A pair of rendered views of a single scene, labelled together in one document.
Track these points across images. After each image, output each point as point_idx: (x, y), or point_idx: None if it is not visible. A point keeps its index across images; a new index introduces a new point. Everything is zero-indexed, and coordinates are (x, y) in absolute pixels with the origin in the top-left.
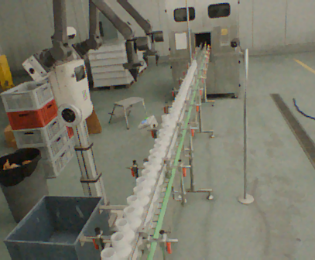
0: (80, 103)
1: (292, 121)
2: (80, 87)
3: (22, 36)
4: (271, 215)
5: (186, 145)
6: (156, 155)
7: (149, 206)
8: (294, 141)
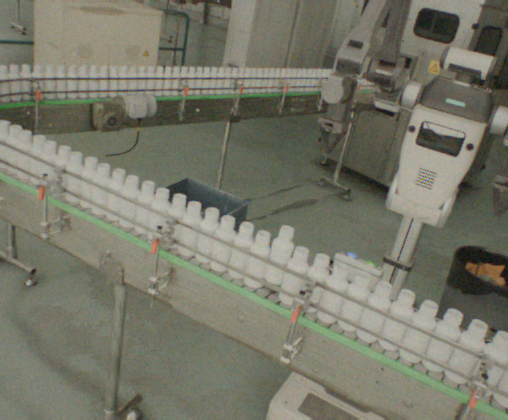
0: (402, 180)
1: None
2: (419, 157)
3: None
4: None
5: (345, 373)
6: (173, 202)
7: (90, 184)
8: None
